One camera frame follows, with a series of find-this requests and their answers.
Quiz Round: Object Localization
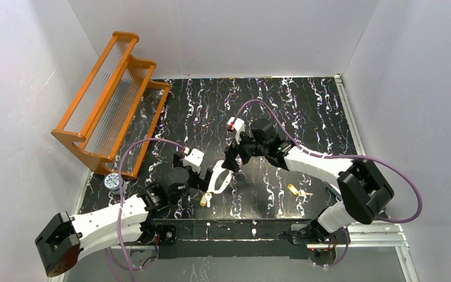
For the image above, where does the yellow tagged key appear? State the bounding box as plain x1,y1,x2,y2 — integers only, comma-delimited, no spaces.
287,184,313,197
200,193,213,208

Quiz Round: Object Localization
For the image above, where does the white keyring holder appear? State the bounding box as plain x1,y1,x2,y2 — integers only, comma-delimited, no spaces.
206,160,233,194

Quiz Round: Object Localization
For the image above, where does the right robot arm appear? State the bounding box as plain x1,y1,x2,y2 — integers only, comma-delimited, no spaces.
222,117,394,241

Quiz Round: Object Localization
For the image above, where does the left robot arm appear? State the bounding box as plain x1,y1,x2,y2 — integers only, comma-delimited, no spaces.
35,149,224,277

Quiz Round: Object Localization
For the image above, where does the orange wooden rack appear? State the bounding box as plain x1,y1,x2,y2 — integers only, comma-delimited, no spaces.
51,31,170,180

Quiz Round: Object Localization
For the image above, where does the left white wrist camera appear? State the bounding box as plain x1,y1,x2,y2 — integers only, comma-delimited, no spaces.
183,149,204,174

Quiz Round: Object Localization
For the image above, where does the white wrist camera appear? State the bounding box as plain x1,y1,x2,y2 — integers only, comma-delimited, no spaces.
227,117,250,145
183,149,204,174

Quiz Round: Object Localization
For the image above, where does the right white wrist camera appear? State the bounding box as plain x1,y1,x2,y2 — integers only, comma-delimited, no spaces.
227,117,250,145

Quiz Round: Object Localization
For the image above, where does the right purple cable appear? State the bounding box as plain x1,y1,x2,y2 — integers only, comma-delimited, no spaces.
233,99,423,268

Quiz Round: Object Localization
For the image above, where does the purple cable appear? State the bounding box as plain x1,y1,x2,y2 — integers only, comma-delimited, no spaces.
233,99,423,268
104,138,189,282

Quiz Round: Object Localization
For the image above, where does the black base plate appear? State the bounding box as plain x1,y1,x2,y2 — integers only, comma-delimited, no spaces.
118,219,337,260

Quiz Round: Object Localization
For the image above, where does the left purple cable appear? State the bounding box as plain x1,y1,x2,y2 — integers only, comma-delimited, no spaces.
104,138,189,282

